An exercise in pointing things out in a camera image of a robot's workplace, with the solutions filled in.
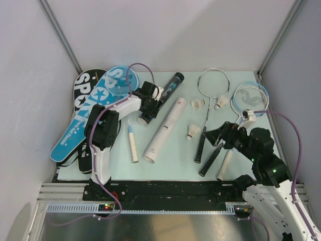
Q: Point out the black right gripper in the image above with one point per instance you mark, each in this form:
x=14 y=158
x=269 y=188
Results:
x=225 y=132

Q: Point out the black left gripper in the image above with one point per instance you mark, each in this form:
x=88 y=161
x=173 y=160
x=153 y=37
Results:
x=154 y=111

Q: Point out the white feather shuttlecock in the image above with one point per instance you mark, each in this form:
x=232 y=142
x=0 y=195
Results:
x=196 y=104
x=193 y=130
x=222 y=101

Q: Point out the black shuttlecock tube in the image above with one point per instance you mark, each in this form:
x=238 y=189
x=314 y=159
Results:
x=169 y=89

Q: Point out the white shuttlecock tube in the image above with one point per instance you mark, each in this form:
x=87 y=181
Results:
x=157 y=143

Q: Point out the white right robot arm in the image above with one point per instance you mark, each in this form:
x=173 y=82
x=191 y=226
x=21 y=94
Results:
x=271 y=192

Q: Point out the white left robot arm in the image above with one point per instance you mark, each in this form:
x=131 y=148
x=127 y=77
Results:
x=102 y=125

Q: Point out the blue sport racket cover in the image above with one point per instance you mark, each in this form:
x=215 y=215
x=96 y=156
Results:
x=93 y=91

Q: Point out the blue racket white grip left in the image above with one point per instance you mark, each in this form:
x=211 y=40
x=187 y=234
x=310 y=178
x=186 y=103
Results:
x=121 y=81

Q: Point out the blue racket white grip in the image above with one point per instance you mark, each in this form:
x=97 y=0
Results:
x=121 y=81
x=249 y=95

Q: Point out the blue racket white grip right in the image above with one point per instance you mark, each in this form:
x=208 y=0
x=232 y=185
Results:
x=249 y=95

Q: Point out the black sport racket cover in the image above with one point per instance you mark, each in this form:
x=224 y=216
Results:
x=82 y=153

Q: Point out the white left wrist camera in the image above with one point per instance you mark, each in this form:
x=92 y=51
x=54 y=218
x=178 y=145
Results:
x=158 y=91

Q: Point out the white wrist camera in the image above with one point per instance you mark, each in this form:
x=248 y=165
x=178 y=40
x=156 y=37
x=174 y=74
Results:
x=158 y=91
x=248 y=118

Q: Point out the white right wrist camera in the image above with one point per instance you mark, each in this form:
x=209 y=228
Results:
x=248 y=118

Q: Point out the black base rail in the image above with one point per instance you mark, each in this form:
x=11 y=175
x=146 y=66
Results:
x=166 y=195

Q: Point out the grey aluminium frame post left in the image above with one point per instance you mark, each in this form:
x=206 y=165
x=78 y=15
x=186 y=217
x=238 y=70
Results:
x=48 y=12

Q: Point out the grey aluminium frame post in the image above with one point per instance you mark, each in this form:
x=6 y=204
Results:
x=48 y=12
x=285 y=27

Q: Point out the grey aluminium frame post right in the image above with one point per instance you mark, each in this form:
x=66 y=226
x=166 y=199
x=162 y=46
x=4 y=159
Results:
x=285 y=27

